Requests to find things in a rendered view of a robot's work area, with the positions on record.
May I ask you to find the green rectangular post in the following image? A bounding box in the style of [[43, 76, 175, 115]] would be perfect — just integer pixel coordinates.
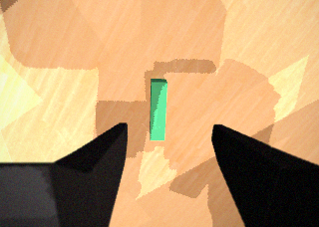
[[150, 79, 167, 140]]

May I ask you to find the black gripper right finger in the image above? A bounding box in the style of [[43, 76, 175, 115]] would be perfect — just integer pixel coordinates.
[[211, 124, 319, 227]]

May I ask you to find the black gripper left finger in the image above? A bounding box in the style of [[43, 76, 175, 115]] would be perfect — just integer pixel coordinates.
[[0, 122, 128, 227]]

